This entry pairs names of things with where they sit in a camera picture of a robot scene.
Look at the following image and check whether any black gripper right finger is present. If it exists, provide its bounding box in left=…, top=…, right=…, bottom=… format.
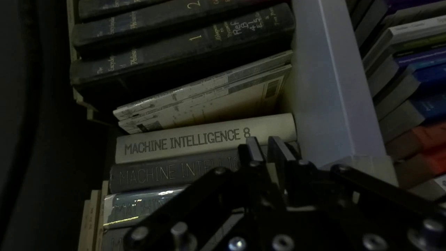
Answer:
left=266, top=135, right=302, bottom=186

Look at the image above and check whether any grey metal bookcase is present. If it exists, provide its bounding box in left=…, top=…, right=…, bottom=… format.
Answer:
left=0, top=0, right=401, bottom=251

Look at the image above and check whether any dark purple book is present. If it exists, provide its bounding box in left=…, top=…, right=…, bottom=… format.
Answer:
left=385, top=0, right=446, bottom=15

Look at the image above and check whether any pale blue-edged book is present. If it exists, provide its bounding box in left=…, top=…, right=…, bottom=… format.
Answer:
left=408, top=174, right=446, bottom=202

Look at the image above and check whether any green plastic-covered book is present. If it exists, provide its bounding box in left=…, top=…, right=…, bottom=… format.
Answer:
left=102, top=185, right=187, bottom=230

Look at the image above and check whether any thin pale green booklet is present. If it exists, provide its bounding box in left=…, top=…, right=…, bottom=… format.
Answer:
left=77, top=199, right=92, bottom=251
left=89, top=186, right=103, bottom=251
left=99, top=179, right=111, bottom=234

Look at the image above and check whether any red-orange book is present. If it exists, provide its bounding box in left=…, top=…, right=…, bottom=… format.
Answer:
left=393, top=145, right=446, bottom=188

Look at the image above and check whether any pale paperback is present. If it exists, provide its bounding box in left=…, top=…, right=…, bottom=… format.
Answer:
left=111, top=48, right=294, bottom=119

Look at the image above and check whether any pale patterned book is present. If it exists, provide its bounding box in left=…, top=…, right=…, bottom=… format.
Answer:
left=117, top=64, right=293, bottom=135

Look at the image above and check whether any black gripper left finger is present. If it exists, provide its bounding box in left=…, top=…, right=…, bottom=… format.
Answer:
left=237, top=136, right=270, bottom=186

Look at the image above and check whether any cream Machine Intelligence 8 book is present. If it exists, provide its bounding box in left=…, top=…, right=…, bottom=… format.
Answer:
left=114, top=111, right=298, bottom=164

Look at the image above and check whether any grey Machine Intelligence book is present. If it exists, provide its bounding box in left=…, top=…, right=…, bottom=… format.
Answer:
left=109, top=146, right=245, bottom=193

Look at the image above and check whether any brown-orange book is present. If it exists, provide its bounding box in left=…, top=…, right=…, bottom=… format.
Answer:
left=385, top=121, right=446, bottom=160

